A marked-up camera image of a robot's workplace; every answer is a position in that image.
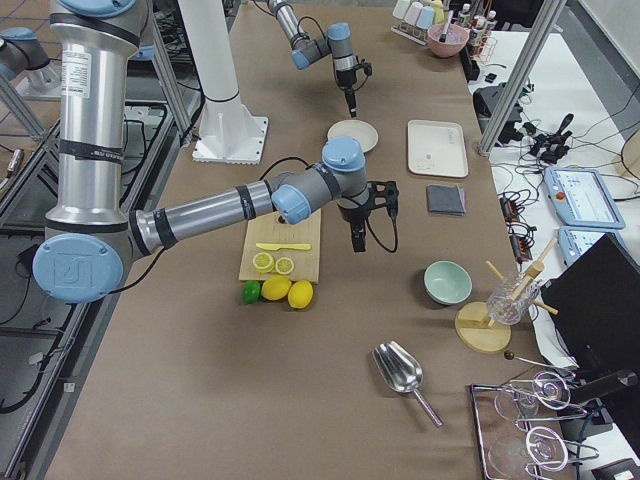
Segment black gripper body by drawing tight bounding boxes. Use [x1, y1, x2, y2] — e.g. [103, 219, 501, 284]
[337, 197, 371, 234]
[334, 68, 358, 94]

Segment white round plate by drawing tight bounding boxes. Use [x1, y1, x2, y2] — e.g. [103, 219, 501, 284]
[327, 119, 379, 153]

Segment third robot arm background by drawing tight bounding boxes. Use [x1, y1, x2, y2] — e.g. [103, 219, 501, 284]
[1, 27, 50, 81]

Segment white rectangular tray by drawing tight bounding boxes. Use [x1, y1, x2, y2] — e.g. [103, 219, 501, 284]
[407, 120, 469, 178]

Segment black wood-look tray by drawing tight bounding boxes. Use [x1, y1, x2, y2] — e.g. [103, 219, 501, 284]
[470, 384, 562, 479]

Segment lemon slice right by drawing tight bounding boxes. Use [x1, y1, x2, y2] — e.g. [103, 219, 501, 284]
[274, 257, 295, 275]

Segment lemon slice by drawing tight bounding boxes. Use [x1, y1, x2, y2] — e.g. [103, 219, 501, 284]
[274, 257, 295, 275]
[252, 251, 275, 273]

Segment yellow lemon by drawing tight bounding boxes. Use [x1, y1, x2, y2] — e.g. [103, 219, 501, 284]
[287, 280, 314, 309]
[261, 275, 292, 301]

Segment grey folded cloth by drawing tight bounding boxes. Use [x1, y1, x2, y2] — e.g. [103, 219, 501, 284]
[426, 184, 466, 216]

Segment bamboo cutting board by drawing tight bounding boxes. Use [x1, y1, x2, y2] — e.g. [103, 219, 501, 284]
[239, 210, 322, 283]

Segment cream cup in rack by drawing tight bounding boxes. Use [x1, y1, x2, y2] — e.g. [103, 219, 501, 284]
[392, 0, 412, 20]

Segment yellow plastic knife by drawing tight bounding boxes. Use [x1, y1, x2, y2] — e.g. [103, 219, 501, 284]
[255, 242, 312, 251]

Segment blue cup in rack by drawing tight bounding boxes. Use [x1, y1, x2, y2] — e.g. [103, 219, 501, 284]
[416, 5, 434, 30]

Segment lemon slice left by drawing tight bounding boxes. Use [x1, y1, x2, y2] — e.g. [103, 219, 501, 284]
[252, 251, 275, 273]

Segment mint green bowl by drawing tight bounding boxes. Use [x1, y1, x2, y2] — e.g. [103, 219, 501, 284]
[423, 261, 472, 305]

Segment pink mixing bowl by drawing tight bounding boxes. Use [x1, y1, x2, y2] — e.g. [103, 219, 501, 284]
[427, 24, 469, 58]

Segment green lime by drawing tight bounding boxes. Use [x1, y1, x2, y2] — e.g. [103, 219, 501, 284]
[241, 280, 261, 304]

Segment silver metal scoop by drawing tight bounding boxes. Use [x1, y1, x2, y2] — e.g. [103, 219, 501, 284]
[372, 340, 444, 428]

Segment bamboo cup tree stand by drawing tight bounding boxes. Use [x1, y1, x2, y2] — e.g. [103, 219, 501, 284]
[455, 237, 558, 354]

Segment clear textured glass cup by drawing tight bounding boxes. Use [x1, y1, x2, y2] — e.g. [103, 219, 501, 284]
[487, 272, 539, 326]

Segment black clamp tool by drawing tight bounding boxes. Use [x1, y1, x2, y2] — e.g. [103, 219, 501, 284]
[529, 113, 574, 165]

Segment blue teach pendant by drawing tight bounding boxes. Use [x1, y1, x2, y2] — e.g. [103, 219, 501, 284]
[557, 226, 606, 267]
[544, 166, 626, 230]

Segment black monitor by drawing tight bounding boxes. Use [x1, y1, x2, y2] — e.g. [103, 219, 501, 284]
[542, 234, 639, 374]

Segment clear wine glass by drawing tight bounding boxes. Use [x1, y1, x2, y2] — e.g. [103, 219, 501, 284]
[488, 426, 569, 479]
[494, 371, 570, 421]

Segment chrome wine glass holder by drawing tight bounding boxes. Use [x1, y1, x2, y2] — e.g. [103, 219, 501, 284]
[508, 369, 600, 472]

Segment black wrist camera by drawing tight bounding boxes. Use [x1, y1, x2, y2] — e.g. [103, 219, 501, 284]
[368, 181, 399, 220]

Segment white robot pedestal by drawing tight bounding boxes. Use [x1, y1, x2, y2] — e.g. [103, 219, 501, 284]
[178, 0, 269, 165]

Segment red wire bottle rack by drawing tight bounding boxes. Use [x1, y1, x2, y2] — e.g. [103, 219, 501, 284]
[467, 23, 497, 64]

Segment aluminium frame post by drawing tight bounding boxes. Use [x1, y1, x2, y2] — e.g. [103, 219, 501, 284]
[478, 0, 566, 158]

